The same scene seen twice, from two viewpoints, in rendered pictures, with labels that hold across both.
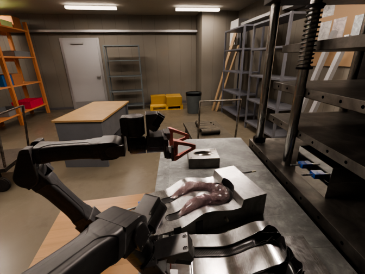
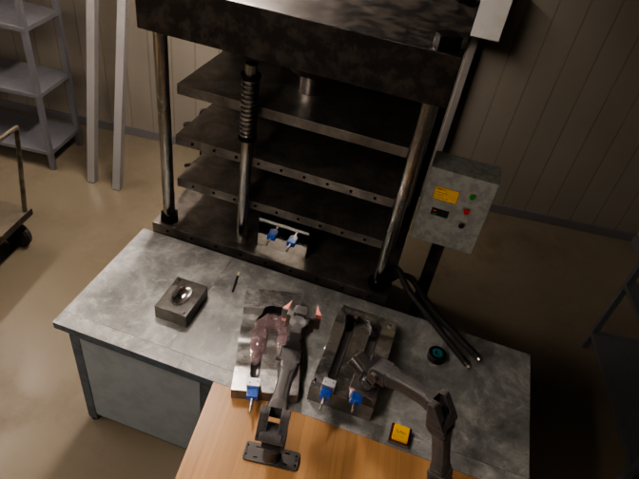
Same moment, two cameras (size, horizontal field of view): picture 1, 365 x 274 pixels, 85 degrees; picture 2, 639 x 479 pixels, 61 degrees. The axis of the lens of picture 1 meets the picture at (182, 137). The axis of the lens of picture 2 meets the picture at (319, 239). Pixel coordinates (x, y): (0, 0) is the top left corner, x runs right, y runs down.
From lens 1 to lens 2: 180 cm
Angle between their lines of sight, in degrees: 67
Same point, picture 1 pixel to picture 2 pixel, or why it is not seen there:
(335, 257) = (356, 301)
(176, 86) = not seen: outside the picture
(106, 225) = (393, 370)
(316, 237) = (338, 297)
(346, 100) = (310, 177)
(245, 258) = (354, 345)
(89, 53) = not seen: outside the picture
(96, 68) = not seen: outside the picture
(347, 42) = (296, 122)
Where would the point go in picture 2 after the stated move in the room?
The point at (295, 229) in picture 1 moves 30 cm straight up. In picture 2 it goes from (326, 302) to (336, 256)
